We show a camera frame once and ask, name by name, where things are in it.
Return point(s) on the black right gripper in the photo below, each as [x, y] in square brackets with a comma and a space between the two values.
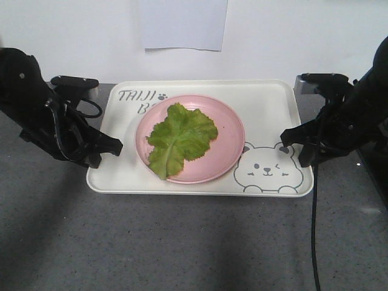
[331, 134]

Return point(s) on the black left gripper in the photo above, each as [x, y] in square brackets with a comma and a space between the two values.
[52, 124]

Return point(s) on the cream bear serving tray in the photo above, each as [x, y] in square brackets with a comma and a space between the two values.
[246, 159]

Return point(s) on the pink round plate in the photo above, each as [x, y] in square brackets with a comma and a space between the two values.
[224, 151]

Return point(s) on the green lettuce leaf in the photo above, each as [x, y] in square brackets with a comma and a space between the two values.
[184, 135]

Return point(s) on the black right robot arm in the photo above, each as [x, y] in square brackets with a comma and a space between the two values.
[371, 91]

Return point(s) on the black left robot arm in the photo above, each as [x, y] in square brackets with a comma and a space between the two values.
[20, 73]

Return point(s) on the black gas stove cooktop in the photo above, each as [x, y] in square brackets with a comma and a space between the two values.
[374, 157]

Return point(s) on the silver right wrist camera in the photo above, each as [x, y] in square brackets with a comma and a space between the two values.
[311, 83]

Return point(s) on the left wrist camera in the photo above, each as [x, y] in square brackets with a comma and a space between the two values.
[73, 89]

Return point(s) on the white paper sheet on wall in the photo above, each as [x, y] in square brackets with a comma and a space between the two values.
[181, 24]

